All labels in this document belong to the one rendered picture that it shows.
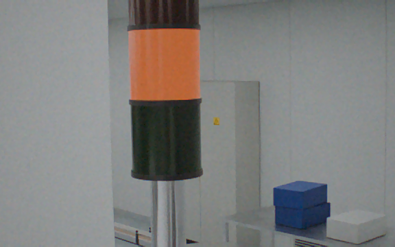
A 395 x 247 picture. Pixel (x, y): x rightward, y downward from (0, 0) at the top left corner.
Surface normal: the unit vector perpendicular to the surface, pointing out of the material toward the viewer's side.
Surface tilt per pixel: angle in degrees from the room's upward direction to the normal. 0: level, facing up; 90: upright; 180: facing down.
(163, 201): 90
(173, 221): 90
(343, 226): 90
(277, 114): 90
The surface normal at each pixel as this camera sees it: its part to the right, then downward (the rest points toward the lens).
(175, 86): 0.34, 0.08
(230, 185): -0.74, 0.07
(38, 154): 0.67, 0.06
